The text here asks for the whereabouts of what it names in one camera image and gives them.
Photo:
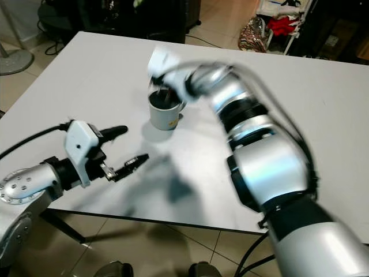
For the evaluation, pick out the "grey robot left foot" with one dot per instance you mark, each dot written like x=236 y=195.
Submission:
x=112 y=270

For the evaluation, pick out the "black cabinet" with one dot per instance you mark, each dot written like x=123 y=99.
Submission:
x=150 y=17

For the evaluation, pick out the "woven patterned basket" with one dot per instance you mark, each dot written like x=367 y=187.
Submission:
x=252 y=36

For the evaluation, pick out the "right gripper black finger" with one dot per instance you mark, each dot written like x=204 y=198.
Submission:
x=173 y=98
x=158 y=97

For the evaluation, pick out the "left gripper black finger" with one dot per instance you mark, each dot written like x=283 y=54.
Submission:
x=115 y=130
x=131 y=165

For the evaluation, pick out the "white rack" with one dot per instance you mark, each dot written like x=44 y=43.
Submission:
x=277 y=6

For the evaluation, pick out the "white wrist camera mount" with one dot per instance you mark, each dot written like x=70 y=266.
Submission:
x=81 y=147
x=161 y=57

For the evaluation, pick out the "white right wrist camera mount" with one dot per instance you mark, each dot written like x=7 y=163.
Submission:
x=161 y=57

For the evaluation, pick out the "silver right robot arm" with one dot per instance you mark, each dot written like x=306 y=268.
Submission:
x=271 y=167

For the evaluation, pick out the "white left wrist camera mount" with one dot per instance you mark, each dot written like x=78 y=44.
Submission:
x=81 y=147

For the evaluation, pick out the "black table leg frame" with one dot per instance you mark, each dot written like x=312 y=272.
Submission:
x=63 y=226

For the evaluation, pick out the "grey cup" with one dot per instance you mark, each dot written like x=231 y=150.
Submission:
x=164 y=118

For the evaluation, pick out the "grey robot right foot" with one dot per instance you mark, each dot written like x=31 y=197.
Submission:
x=204 y=271

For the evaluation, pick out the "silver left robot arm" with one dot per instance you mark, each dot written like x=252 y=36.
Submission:
x=23 y=196

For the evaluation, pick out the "dark shelf unit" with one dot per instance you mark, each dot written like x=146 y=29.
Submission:
x=334 y=29

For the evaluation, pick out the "grey robot foot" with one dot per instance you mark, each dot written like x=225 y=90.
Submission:
x=204 y=271
x=112 y=270

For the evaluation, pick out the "black low stand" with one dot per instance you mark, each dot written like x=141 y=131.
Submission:
x=60 y=23

